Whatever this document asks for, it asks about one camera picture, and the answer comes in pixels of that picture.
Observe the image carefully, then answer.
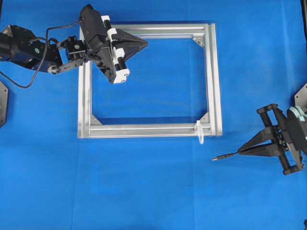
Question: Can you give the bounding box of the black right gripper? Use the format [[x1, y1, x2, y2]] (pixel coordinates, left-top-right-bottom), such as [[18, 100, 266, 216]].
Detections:
[[237, 104, 307, 175]]

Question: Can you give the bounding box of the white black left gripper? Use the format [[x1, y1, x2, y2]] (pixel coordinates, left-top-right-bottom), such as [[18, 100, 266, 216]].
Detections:
[[94, 15, 148, 84]]

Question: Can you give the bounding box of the black wire with plug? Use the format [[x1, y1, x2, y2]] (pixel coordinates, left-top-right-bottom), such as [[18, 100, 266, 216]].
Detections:
[[211, 152, 240, 161]]

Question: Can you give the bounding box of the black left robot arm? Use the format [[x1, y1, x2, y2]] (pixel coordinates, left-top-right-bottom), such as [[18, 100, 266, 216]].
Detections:
[[0, 15, 148, 84]]

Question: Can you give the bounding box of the blue table cloth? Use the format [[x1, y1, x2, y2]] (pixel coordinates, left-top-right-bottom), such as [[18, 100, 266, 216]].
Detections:
[[0, 0, 307, 230]]

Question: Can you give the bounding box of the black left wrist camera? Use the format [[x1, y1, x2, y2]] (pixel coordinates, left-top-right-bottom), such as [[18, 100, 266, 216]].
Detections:
[[79, 4, 107, 50]]

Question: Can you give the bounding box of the black camera cable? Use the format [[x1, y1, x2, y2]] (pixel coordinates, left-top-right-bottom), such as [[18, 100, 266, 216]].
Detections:
[[0, 20, 85, 89]]

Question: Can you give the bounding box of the aluminium extrusion frame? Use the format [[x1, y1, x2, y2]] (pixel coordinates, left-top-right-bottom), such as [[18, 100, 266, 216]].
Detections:
[[77, 23, 223, 139]]

